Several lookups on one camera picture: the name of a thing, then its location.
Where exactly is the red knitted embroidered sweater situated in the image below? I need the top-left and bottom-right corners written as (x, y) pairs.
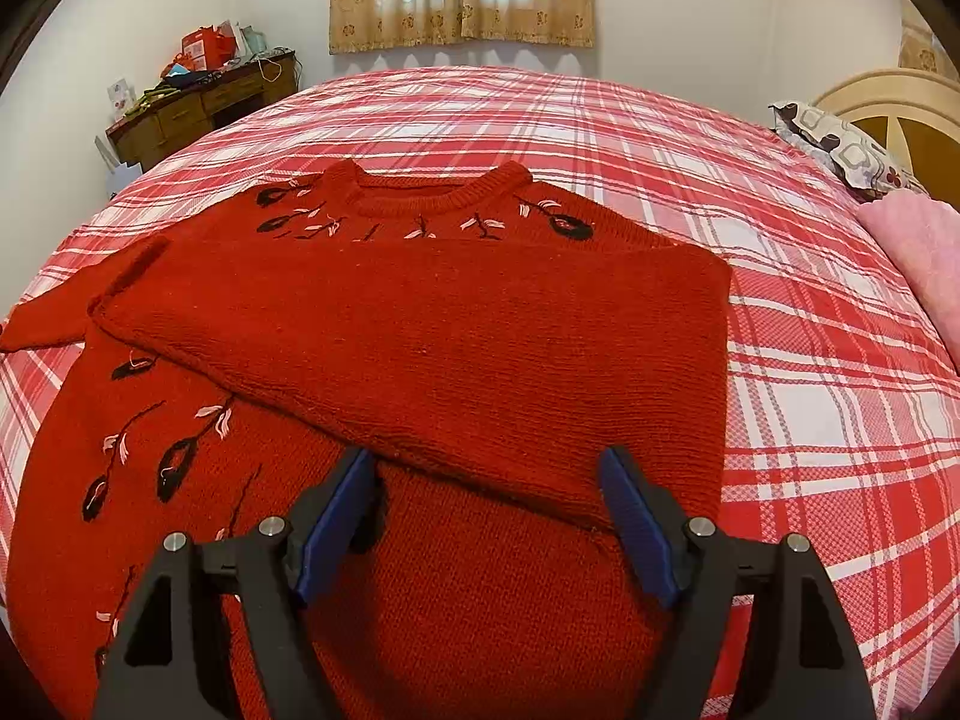
top-left (2, 161), bottom-right (731, 718)

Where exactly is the grey patterned pillow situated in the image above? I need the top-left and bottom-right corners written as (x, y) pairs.
top-left (768, 101), bottom-right (928, 202)

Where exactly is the brown wooden desk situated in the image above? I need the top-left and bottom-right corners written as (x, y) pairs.
top-left (106, 50), bottom-right (299, 171)

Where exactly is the red gift box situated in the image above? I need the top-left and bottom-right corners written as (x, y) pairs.
top-left (179, 26), bottom-right (236, 71)

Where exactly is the pink blanket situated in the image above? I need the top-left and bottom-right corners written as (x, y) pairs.
top-left (856, 188), bottom-right (960, 366)

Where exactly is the red white plaid bedsheet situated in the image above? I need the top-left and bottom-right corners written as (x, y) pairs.
top-left (21, 67), bottom-right (958, 718)

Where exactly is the cream wooden headboard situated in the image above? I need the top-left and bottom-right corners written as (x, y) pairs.
top-left (814, 68), bottom-right (960, 208)

